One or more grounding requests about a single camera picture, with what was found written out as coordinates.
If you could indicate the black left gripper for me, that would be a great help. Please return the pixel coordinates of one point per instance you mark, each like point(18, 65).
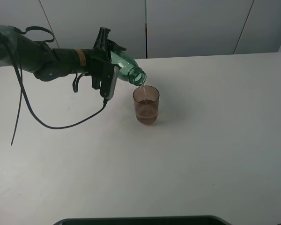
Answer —
point(100, 56)

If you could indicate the green transparent water bottle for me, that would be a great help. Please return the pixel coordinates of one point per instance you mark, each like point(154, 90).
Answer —
point(129, 70)

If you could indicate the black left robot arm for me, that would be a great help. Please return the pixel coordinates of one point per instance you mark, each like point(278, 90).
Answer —
point(48, 63)

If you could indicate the pink transparent cup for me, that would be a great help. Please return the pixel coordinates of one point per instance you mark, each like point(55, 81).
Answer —
point(146, 104)

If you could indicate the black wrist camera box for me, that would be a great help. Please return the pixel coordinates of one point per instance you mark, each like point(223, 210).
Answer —
point(108, 81)

